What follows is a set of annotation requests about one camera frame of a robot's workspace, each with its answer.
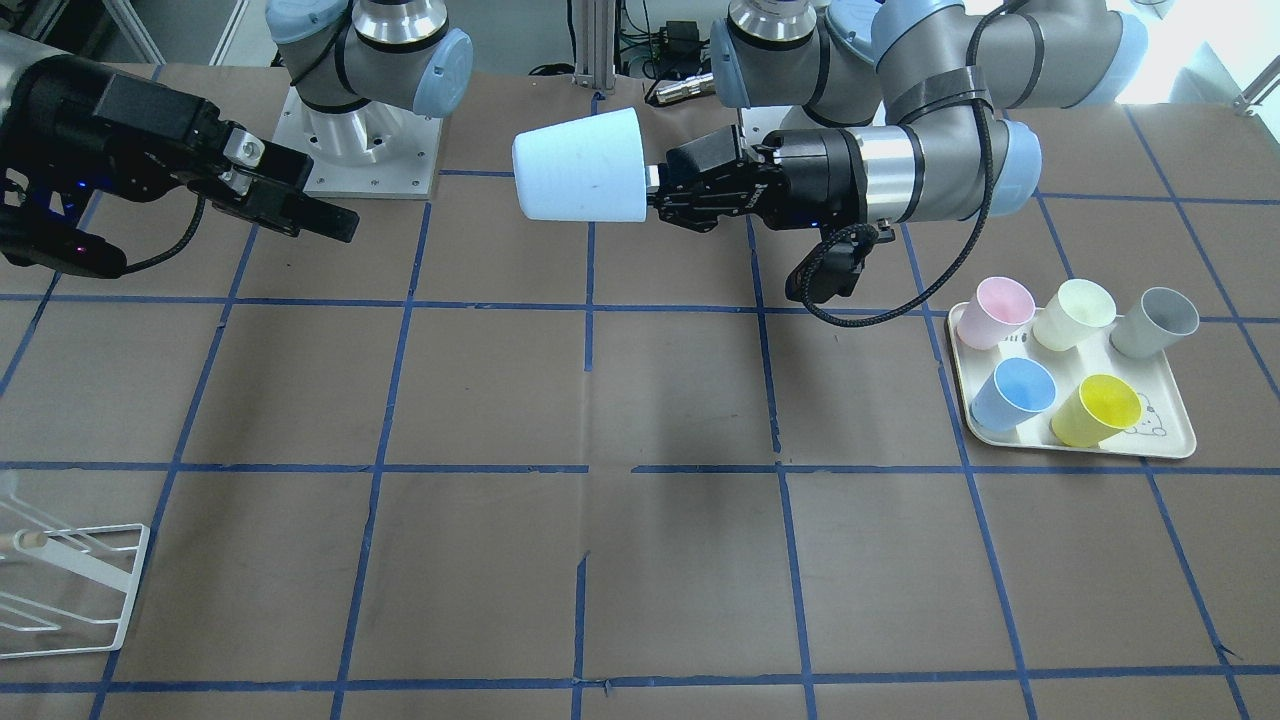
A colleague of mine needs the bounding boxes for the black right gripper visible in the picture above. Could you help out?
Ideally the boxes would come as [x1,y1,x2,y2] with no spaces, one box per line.
[3,55,360,279]

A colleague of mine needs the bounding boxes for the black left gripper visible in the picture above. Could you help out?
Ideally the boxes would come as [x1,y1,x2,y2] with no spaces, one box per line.
[645,126,867,232]

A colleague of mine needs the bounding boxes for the light blue plastic cup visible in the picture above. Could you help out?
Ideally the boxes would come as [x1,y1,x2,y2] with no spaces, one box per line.
[511,108,648,223]

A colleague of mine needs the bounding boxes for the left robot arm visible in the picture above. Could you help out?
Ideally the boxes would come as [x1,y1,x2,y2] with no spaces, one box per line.
[648,1,1149,232]

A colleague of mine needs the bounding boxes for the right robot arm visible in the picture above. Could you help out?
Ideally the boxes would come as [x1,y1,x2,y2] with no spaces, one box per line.
[3,1,474,279]

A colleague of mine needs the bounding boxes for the pink plastic cup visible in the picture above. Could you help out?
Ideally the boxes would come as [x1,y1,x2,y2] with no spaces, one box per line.
[956,275,1037,350]

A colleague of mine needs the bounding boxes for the cream plastic cup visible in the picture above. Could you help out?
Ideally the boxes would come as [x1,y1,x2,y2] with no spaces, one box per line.
[1032,278,1117,352]

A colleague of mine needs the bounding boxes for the yellow plastic cup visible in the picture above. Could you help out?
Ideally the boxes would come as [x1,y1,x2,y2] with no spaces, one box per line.
[1050,374,1144,448]

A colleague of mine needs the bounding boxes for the grey plastic cup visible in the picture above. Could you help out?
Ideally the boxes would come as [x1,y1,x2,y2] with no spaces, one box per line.
[1108,287,1201,360]

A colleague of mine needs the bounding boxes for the cream plastic tray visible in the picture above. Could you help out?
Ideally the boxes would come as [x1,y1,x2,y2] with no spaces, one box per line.
[946,302,1197,459]

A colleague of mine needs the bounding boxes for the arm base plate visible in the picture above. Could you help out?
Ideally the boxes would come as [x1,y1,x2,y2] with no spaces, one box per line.
[736,105,804,143]
[273,88,443,200]

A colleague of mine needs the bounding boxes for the aluminium frame post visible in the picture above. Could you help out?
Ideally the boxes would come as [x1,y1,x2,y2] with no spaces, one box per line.
[570,0,620,97]

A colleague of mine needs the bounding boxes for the white wire rack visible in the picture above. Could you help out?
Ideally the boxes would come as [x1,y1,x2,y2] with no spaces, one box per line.
[1,470,150,660]

